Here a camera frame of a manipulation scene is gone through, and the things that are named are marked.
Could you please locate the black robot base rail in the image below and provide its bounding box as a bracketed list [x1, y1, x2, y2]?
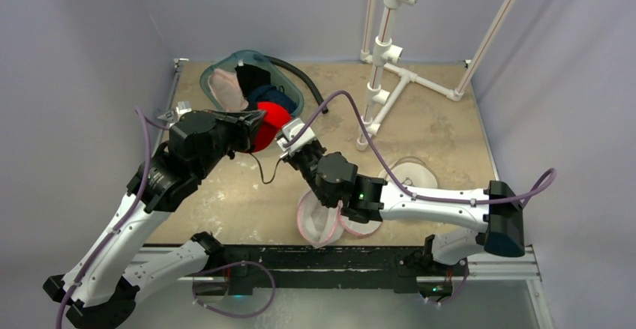
[192, 245, 467, 295]

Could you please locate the teal plastic basin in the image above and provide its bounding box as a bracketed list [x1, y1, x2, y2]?
[199, 49, 305, 117]

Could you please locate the red and black bra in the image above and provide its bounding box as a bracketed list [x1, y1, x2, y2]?
[245, 101, 294, 186]

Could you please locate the pink-trimmed white laundry bag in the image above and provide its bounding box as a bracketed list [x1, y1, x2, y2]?
[296, 190, 382, 248]

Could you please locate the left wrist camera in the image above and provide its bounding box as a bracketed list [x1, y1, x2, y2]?
[157, 101, 192, 125]

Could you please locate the black rubber hose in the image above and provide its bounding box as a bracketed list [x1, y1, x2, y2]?
[263, 55, 330, 115]

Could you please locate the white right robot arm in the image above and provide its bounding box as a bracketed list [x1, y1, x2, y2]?
[282, 140, 525, 274]

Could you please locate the white PVC pipe rack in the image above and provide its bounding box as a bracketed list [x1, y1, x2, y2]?
[359, 0, 517, 136]

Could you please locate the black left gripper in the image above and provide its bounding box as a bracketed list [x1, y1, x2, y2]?
[195, 110, 267, 180]

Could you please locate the pale pink bra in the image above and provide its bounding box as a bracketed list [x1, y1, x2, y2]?
[208, 68, 249, 112]

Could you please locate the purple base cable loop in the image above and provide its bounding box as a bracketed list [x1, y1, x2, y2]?
[192, 261, 276, 319]

